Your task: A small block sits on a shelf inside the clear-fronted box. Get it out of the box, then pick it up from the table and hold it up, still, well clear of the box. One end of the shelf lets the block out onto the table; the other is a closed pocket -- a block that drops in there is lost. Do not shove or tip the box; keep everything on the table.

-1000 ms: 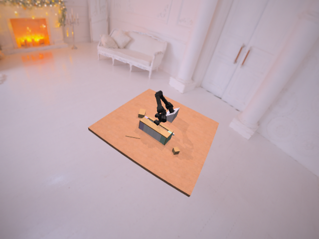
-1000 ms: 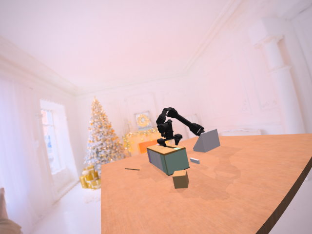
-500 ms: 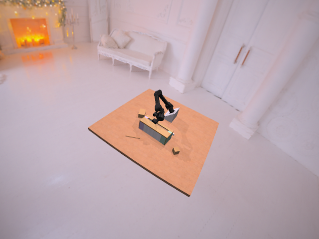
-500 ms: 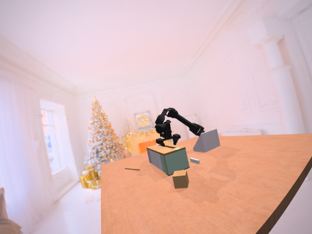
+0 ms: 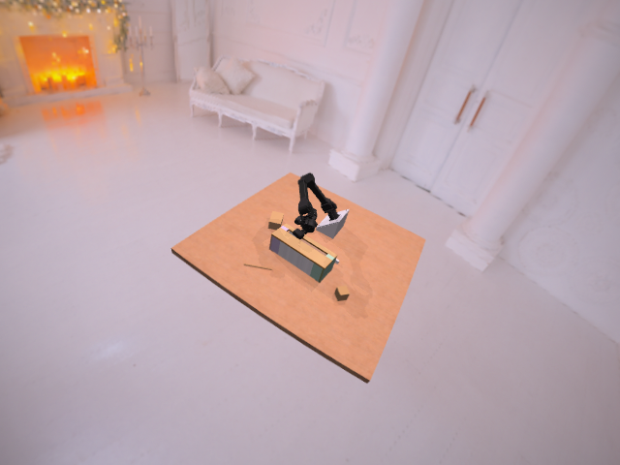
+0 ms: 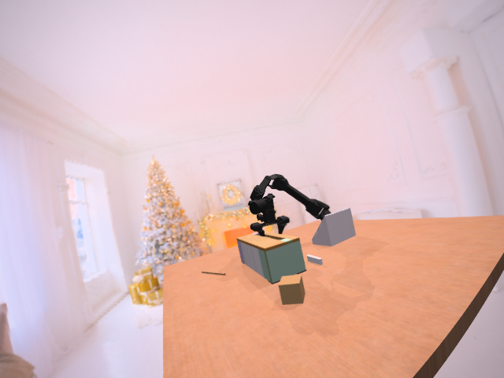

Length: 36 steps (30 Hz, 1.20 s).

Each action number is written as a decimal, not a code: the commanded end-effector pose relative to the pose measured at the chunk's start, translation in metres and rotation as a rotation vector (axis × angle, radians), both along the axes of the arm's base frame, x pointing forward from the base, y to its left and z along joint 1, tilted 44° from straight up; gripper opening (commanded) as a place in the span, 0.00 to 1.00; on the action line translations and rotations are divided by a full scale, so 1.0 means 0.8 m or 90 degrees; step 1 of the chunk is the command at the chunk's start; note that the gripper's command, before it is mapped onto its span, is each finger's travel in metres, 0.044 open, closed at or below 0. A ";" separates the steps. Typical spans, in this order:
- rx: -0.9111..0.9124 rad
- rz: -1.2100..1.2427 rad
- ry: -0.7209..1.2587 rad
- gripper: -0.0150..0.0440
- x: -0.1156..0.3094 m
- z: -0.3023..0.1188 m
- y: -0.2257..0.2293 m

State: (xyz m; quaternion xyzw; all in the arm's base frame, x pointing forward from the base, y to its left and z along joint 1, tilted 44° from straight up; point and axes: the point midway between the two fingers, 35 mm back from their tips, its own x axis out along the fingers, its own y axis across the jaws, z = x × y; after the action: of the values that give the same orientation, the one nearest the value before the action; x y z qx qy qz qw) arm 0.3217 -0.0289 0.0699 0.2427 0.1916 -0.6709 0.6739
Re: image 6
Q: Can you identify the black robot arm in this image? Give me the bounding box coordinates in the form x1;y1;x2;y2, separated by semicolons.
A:
248;174;331;222

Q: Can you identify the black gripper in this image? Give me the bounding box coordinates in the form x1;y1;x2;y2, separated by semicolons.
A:
250;209;290;237

